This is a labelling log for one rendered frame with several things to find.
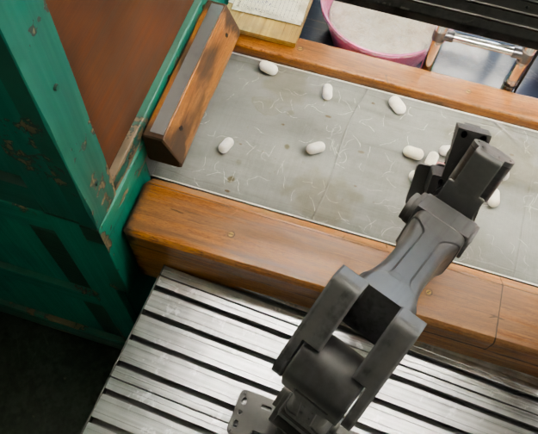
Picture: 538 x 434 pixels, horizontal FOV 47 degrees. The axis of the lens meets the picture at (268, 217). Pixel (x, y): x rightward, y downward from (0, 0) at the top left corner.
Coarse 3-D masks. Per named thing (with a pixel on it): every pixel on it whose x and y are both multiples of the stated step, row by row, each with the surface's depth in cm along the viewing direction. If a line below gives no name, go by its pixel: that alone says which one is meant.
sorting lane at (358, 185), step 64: (256, 64) 115; (256, 128) 108; (320, 128) 109; (384, 128) 109; (448, 128) 110; (512, 128) 110; (256, 192) 103; (320, 192) 103; (384, 192) 103; (512, 192) 104; (512, 256) 99
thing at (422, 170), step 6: (420, 162) 88; (420, 168) 87; (426, 168) 87; (414, 174) 88; (420, 174) 88; (426, 174) 87; (414, 180) 88; (420, 180) 88; (414, 186) 88; (420, 186) 88; (408, 192) 89; (414, 192) 89; (420, 192) 88; (432, 192) 83; (408, 198) 89; (474, 216) 88
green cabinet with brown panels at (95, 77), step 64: (0, 0) 51; (64, 0) 64; (128, 0) 79; (192, 0) 103; (0, 64) 57; (64, 64) 65; (128, 64) 84; (0, 128) 69; (64, 128) 69; (128, 128) 91; (0, 192) 87; (64, 192) 79
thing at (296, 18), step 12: (240, 0) 117; (252, 0) 117; (264, 0) 117; (276, 0) 117; (288, 0) 117; (300, 0) 118; (252, 12) 116; (264, 12) 116; (276, 12) 116; (288, 12) 116; (300, 12) 116; (300, 24) 115
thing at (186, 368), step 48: (192, 288) 102; (144, 336) 98; (192, 336) 98; (240, 336) 98; (288, 336) 100; (336, 336) 99; (144, 384) 95; (192, 384) 95; (240, 384) 95; (384, 384) 96; (432, 384) 96; (480, 384) 96; (528, 384) 96; (96, 432) 91; (144, 432) 91; (192, 432) 92; (384, 432) 94; (432, 432) 93; (480, 432) 93; (528, 432) 93
